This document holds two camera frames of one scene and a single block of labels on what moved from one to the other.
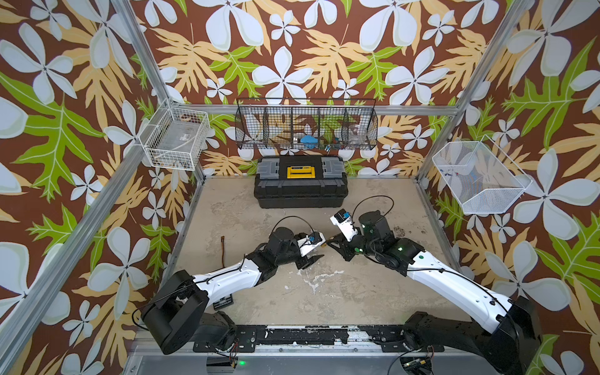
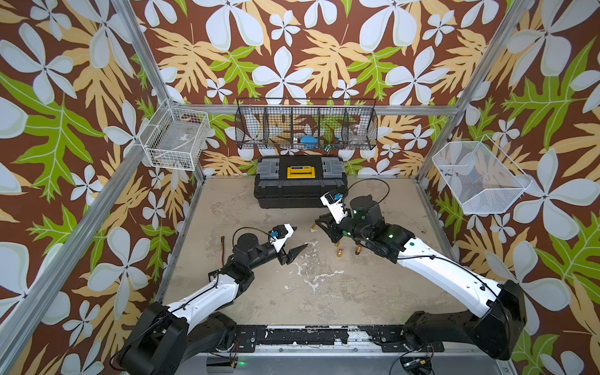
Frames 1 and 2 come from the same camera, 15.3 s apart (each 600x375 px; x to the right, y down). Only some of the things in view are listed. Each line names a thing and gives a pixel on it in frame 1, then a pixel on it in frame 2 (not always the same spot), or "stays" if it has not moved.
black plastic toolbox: (301, 182) stays
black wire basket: (306, 123) stays
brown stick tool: (223, 238) stays
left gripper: (305, 262) → (287, 256)
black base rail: (244, 339) stays
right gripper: (343, 246) → (332, 230)
